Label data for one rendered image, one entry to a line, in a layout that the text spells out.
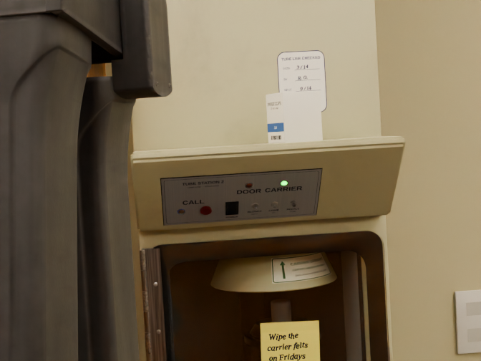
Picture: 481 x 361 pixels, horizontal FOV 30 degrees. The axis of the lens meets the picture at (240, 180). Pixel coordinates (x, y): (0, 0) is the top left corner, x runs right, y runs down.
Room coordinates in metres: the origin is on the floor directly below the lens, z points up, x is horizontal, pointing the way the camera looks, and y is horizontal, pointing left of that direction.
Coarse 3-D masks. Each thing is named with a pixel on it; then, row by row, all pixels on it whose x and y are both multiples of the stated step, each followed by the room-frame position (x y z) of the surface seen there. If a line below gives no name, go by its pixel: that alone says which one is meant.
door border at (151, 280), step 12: (156, 252) 1.12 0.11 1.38; (156, 264) 1.12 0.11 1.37; (144, 276) 1.12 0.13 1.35; (156, 276) 1.12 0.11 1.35; (144, 288) 1.12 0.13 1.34; (156, 288) 1.12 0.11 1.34; (156, 300) 1.12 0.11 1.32; (144, 312) 1.12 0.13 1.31; (156, 312) 1.12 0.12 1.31; (156, 324) 1.12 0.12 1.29; (156, 336) 1.12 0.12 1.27; (156, 348) 1.12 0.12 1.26; (156, 360) 1.12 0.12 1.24
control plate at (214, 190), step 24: (168, 192) 1.06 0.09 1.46; (192, 192) 1.07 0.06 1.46; (216, 192) 1.07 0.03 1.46; (240, 192) 1.08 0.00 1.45; (264, 192) 1.08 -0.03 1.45; (288, 192) 1.08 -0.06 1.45; (312, 192) 1.09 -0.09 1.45; (168, 216) 1.09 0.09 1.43; (192, 216) 1.10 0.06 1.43; (216, 216) 1.10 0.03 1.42; (240, 216) 1.11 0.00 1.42; (264, 216) 1.11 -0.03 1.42; (288, 216) 1.12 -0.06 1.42
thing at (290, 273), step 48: (240, 240) 1.13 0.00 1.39; (288, 240) 1.14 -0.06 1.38; (336, 240) 1.14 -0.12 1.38; (192, 288) 1.13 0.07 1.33; (240, 288) 1.13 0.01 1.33; (288, 288) 1.14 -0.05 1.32; (336, 288) 1.14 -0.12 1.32; (384, 288) 1.15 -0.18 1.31; (192, 336) 1.13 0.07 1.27; (240, 336) 1.13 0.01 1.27; (336, 336) 1.14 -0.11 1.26; (384, 336) 1.15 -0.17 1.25
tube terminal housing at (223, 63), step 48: (192, 0) 1.14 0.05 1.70; (240, 0) 1.15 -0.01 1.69; (288, 0) 1.15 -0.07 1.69; (336, 0) 1.16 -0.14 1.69; (192, 48) 1.14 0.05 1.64; (240, 48) 1.15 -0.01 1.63; (288, 48) 1.15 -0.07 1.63; (336, 48) 1.16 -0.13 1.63; (192, 96) 1.14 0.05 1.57; (240, 96) 1.15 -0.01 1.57; (336, 96) 1.16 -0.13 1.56; (144, 144) 1.14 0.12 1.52; (192, 144) 1.14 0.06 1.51; (240, 144) 1.15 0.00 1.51; (144, 240) 1.14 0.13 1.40; (192, 240) 1.14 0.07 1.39; (384, 240) 1.16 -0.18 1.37
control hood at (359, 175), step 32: (160, 160) 1.03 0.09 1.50; (192, 160) 1.03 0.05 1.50; (224, 160) 1.04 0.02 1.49; (256, 160) 1.04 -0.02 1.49; (288, 160) 1.05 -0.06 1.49; (320, 160) 1.05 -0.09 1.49; (352, 160) 1.06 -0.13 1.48; (384, 160) 1.06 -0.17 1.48; (160, 192) 1.06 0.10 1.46; (320, 192) 1.09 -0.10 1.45; (352, 192) 1.10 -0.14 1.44; (384, 192) 1.10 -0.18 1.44; (160, 224) 1.10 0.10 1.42; (192, 224) 1.11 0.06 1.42; (224, 224) 1.12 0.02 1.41
